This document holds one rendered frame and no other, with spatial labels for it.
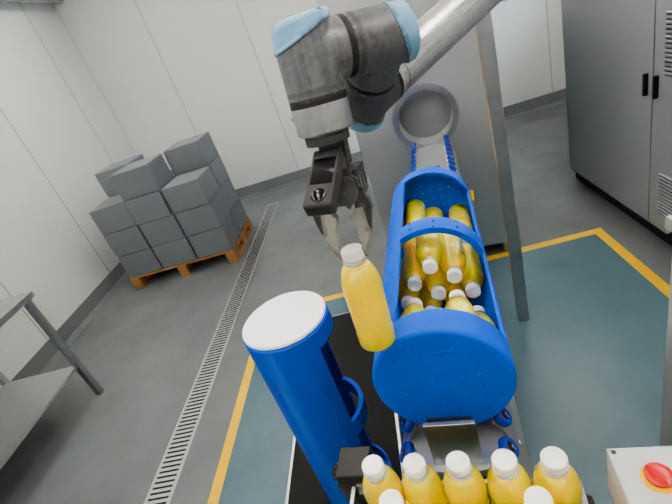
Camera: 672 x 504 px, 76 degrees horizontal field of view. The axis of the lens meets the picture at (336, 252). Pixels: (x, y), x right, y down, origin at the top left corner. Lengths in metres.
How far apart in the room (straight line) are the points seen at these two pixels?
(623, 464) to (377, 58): 0.70
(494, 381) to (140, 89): 5.98
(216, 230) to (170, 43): 2.72
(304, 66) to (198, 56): 5.47
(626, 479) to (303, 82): 0.73
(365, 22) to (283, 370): 0.97
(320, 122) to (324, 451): 1.19
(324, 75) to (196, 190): 3.66
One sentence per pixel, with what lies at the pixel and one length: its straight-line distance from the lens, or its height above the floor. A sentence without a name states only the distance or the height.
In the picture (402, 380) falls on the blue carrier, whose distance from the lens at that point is 0.92.
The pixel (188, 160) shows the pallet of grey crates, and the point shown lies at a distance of 4.63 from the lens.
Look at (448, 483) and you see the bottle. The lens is 0.83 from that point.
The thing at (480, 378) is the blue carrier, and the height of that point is 1.10.
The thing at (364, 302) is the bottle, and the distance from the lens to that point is 0.74.
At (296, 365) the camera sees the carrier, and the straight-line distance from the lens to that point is 1.31.
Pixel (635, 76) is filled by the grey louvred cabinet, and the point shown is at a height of 0.98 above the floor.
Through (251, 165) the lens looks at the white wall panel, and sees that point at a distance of 6.23.
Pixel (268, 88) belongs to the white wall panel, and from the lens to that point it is 5.94.
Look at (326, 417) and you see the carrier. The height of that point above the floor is 0.71.
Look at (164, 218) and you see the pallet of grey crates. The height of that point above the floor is 0.65.
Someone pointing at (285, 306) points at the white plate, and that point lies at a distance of 1.42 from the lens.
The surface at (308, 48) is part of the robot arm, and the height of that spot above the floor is 1.75.
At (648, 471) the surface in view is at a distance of 0.80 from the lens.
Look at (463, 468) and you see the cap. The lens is 0.80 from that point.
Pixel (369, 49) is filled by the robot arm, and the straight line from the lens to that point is 0.68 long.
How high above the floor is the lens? 1.77
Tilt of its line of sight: 27 degrees down
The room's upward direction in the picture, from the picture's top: 20 degrees counter-clockwise
